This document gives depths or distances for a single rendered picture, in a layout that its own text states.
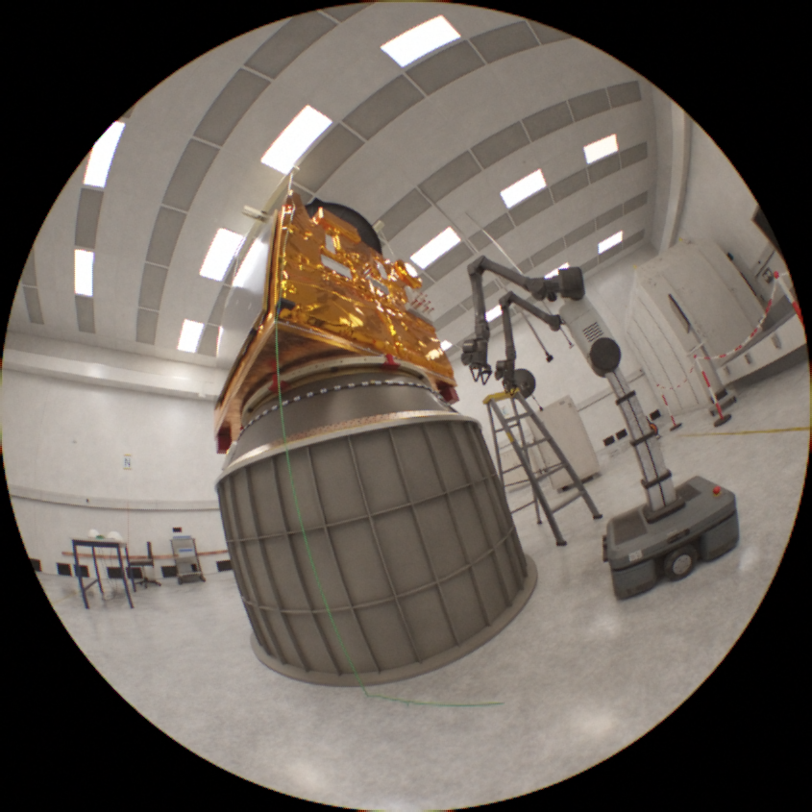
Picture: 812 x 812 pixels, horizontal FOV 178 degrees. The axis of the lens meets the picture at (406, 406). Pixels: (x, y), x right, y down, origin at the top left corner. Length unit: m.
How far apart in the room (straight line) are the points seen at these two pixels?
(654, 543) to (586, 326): 0.99
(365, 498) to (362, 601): 0.46
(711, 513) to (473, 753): 1.12
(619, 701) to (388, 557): 1.03
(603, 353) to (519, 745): 1.46
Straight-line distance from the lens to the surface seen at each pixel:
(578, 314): 1.36
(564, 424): 4.70
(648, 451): 1.34
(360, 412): 1.30
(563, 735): 0.92
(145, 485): 6.51
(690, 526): 1.26
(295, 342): 1.52
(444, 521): 1.25
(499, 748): 0.94
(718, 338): 6.57
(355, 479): 1.15
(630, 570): 1.27
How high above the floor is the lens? 0.79
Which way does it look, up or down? 20 degrees up
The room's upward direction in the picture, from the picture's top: 18 degrees counter-clockwise
